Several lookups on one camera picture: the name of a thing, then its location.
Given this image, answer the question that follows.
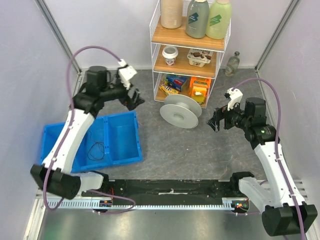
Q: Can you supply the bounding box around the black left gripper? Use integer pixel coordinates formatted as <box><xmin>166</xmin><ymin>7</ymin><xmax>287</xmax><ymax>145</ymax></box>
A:
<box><xmin>100</xmin><ymin>68</ymin><xmax>145</xmax><ymax>111</ymax></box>

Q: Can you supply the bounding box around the thin dark brown cable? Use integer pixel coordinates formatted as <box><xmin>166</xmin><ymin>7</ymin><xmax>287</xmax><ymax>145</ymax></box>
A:
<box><xmin>86</xmin><ymin>129</ymin><xmax>106</xmax><ymax>161</ymax></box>

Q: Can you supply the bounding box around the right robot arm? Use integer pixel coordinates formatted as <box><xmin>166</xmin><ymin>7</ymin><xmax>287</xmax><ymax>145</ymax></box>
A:
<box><xmin>207</xmin><ymin>97</ymin><xmax>318</xmax><ymax>237</ymax></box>

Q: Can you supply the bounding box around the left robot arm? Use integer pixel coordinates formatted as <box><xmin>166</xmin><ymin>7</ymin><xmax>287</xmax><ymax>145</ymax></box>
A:
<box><xmin>30</xmin><ymin>63</ymin><xmax>144</xmax><ymax>200</ymax></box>

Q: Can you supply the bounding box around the yellow candy bag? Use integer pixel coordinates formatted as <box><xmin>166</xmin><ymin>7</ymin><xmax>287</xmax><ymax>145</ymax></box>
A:
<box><xmin>158</xmin><ymin>83</ymin><xmax>179</xmax><ymax>96</ymax></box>

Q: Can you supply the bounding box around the orange snack box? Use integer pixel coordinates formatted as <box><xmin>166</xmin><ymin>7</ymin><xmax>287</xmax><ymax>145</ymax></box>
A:
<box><xmin>189</xmin><ymin>76</ymin><xmax>212</xmax><ymax>105</ymax></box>

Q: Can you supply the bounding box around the blue plastic compartment bin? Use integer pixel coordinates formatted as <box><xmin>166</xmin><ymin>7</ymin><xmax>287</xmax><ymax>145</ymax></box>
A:
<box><xmin>39</xmin><ymin>111</ymin><xmax>143</xmax><ymax>175</ymax></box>

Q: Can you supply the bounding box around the blue snack box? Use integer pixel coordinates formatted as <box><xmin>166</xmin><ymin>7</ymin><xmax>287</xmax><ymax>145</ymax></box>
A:
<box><xmin>164</xmin><ymin>74</ymin><xmax>189</xmax><ymax>92</ymax></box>

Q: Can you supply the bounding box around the clear glass bottle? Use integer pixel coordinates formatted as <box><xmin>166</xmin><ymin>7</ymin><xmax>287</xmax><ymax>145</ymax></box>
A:
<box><xmin>224</xmin><ymin>51</ymin><xmax>240</xmax><ymax>77</ymax></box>

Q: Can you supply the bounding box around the white yogurt cup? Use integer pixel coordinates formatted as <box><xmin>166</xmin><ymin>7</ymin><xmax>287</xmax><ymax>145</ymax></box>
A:
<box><xmin>162</xmin><ymin>45</ymin><xmax>179</xmax><ymax>66</ymax></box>

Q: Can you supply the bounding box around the chocolate dessert tub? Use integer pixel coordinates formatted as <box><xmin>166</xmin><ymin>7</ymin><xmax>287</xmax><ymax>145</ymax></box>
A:
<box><xmin>187</xmin><ymin>48</ymin><xmax>214</xmax><ymax>68</ymax></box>

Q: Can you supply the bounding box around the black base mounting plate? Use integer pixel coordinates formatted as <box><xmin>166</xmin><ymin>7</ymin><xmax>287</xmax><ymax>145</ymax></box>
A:
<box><xmin>98</xmin><ymin>179</ymin><xmax>247</xmax><ymax>201</ymax></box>

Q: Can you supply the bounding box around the beige bottle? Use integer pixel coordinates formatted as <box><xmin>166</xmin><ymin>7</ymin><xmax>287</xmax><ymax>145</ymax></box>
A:
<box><xmin>160</xmin><ymin>0</ymin><xmax>184</xmax><ymax>29</ymax></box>

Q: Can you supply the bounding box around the grey green bottle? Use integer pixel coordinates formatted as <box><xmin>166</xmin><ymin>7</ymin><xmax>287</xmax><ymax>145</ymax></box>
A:
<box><xmin>185</xmin><ymin>0</ymin><xmax>210</xmax><ymax>39</ymax></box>

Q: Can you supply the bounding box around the light green bottle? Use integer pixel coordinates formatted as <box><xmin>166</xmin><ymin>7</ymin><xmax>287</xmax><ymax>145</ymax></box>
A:
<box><xmin>205</xmin><ymin>0</ymin><xmax>232</xmax><ymax>40</ymax></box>

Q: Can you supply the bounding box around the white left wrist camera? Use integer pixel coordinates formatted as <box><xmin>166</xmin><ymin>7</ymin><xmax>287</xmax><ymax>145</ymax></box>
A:
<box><xmin>117</xmin><ymin>59</ymin><xmax>137</xmax><ymax>90</ymax></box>

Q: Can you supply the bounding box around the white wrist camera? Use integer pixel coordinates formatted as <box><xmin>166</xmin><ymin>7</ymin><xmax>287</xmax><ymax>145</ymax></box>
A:
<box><xmin>117</xmin><ymin>59</ymin><xmax>137</xmax><ymax>90</ymax></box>
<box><xmin>224</xmin><ymin>87</ymin><xmax>243</xmax><ymax>111</ymax></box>

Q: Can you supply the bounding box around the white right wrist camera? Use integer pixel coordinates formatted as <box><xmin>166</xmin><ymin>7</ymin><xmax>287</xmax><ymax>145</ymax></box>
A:
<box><xmin>224</xmin><ymin>87</ymin><xmax>243</xmax><ymax>111</ymax></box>

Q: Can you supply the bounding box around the grey plastic cable spool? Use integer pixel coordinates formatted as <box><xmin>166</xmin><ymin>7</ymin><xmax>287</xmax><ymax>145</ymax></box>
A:
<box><xmin>160</xmin><ymin>94</ymin><xmax>202</xmax><ymax>129</ymax></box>

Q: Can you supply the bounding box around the white wire shelf rack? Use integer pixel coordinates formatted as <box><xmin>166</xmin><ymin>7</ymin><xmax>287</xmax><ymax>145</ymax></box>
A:
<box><xmin>149</xmin><ymin>0</ymin><xmax>231</xmax><ymax>108</ymax></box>

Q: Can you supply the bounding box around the grey slotted cable duct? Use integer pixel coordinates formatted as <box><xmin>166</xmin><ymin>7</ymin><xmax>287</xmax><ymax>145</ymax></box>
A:
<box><xmin>59</xmin><ymin>195</ymin><xmax>235</xmax><ymax>211</ymax></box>

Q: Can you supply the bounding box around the left aluminium frame post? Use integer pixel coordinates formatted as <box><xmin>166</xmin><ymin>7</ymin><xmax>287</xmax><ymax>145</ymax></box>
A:
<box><xmin>35</xmin><ymin>0</ymin><xmax>82</xmax><ymax>74</ymax></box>

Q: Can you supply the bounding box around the aluminium frame post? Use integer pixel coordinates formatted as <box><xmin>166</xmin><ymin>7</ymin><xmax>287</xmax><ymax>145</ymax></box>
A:
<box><xmin>35</xmin><ymin>0</ymin><xmax>82</xmax><ymax>74</ymax></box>
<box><xmin>254</xmin><ymin>0</ymin><xmax>301</xmax><ymax>73</ymax></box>

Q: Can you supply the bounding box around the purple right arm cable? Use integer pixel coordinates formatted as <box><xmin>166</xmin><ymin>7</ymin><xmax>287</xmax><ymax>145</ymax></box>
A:
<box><xmin>231</xmin><ymin>77</ymin><xmax>307</xmax><ymax>240</ymax></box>

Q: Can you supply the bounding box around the right aluminium frame post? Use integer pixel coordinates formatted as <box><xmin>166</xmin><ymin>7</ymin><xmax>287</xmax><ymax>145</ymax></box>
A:
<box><xmin>254</xmin><ymin>0</ymin><xmax>301</xmax><ymax>73</ymax></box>

